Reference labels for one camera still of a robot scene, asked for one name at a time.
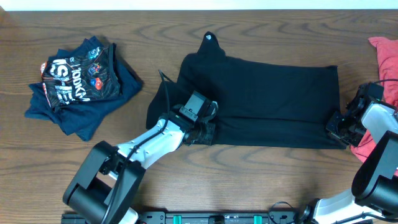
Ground plain black t-shirt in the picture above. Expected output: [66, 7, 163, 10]
[146, 32, 341, 149]

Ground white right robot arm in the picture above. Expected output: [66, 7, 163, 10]
[305, 103, 397, 223]

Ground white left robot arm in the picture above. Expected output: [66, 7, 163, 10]
[63, 106, 216, 223]

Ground red cloth garment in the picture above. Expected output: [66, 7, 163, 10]
[350, 37, 397, 162]

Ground folded navy blue shirt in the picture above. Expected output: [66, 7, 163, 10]
[25, 36, 142, 141]

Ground black graphic print shirt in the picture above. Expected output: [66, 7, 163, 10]
[41, 44, 121, 109]

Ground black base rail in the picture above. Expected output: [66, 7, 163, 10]
[60, 202, 308, 224]

